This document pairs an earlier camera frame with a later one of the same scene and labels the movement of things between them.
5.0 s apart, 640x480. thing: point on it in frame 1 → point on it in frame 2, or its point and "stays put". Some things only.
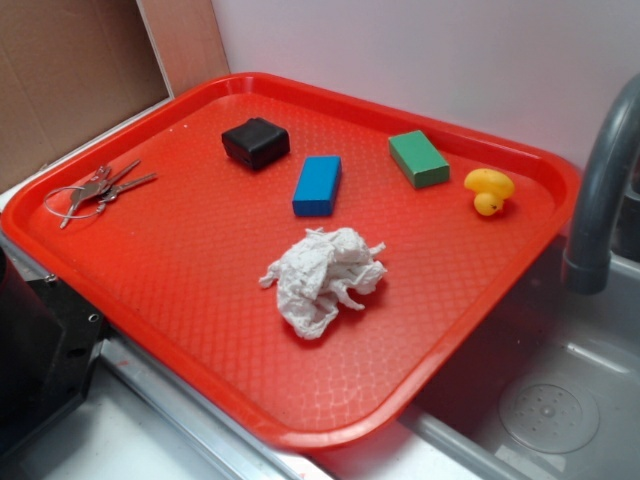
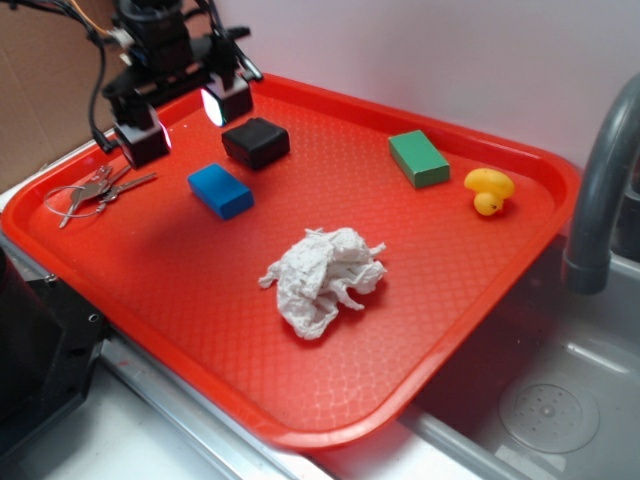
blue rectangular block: (317, 186) → (221, 192)
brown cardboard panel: (69, 69) stays put
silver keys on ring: (87, 201) stays put
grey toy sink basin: (549, 391) stays put
